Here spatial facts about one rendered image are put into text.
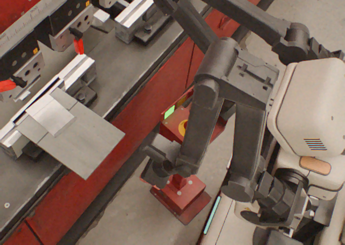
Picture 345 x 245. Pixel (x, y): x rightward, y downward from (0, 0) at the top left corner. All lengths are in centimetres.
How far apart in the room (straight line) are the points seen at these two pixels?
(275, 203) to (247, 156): 19
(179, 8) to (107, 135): 42
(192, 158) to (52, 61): 181
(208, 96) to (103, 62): 93
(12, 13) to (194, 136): 48
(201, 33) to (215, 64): 57
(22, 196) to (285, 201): 78
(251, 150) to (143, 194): 147
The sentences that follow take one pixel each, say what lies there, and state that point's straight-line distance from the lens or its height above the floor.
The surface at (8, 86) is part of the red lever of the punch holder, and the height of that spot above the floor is 129.
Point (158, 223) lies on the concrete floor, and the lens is 234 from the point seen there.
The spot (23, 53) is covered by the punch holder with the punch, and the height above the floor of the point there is 129.
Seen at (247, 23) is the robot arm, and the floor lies 128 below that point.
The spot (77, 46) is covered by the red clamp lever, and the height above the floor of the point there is 119.
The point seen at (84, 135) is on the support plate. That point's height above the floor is 100.
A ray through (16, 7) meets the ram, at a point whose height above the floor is 144.
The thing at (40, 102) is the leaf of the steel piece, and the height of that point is 100.
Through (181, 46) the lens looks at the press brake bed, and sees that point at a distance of 187.
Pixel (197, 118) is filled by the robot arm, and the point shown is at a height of 145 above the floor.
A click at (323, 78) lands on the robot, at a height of 138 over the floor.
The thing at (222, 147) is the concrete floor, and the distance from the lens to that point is 252.
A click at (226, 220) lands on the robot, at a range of 209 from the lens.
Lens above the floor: 226
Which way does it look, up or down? 62 degrees down
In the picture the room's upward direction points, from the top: 10 degrees clockwise
